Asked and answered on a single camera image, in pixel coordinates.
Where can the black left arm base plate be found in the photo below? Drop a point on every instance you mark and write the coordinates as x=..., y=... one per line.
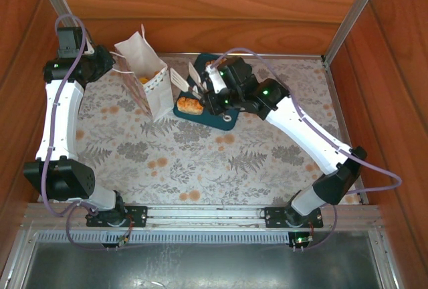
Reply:
x=137, y=215

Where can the shiny metal sheet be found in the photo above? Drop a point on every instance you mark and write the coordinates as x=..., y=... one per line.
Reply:
x=200, y=269

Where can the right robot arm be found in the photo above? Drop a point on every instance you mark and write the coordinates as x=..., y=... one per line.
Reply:
x=301, y=128

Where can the long aluminium table edge rail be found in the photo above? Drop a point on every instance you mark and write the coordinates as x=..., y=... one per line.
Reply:
x=284, y=55

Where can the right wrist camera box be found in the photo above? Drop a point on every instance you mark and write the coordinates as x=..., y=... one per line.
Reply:
x=215, y=80

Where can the small circuit board green light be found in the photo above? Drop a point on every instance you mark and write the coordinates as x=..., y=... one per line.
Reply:
x=301, y=240

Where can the floral tablecloth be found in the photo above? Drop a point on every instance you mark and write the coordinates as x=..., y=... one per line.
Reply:
x=200, y=168

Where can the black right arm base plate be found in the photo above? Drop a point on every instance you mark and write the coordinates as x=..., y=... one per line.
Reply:
x=274, y=217

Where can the yellow striped fake croissant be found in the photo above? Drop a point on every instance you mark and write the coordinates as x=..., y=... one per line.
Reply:
x=144, y=79

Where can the metal kitchen tongs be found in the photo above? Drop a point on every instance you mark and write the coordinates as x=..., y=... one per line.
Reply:
x=179, y=80

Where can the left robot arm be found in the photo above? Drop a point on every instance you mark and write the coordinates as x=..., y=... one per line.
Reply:
x=60, y=118

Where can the aluminium mounting beam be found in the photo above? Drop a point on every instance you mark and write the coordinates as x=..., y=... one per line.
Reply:
x=204, y=213

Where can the teal rectangular tray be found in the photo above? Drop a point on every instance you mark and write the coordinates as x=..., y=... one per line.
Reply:
x=214, y=122

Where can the white paper bag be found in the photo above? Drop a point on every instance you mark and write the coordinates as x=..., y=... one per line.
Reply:
x=157, y=101

